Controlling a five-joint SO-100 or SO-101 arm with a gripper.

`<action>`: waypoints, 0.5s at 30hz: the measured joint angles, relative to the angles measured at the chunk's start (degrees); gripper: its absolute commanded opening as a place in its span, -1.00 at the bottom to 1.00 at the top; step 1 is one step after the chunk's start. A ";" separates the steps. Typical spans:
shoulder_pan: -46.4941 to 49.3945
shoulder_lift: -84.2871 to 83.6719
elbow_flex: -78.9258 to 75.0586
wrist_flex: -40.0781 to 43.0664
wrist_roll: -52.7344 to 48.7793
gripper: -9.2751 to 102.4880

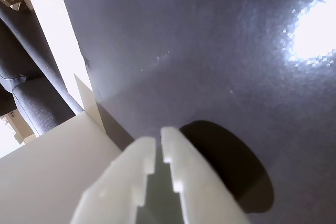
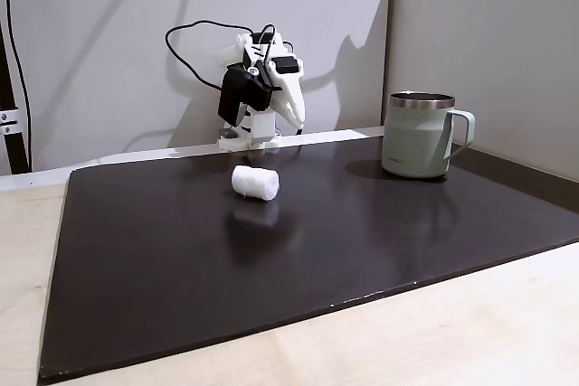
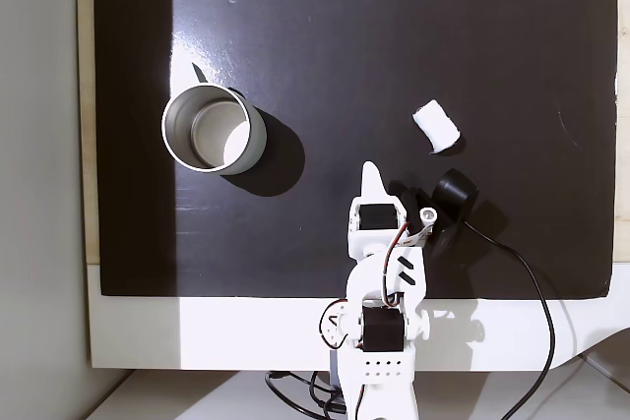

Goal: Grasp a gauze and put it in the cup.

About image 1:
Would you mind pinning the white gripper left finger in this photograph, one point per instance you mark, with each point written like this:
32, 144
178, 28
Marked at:
113, 187

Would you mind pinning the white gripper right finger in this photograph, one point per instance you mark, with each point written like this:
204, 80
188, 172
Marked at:
199, 187

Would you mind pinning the grey fabric sofa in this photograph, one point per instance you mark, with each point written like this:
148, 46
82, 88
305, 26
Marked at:
34, 98

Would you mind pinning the black table mat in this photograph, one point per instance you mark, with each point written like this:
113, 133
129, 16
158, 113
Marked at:
183, 51

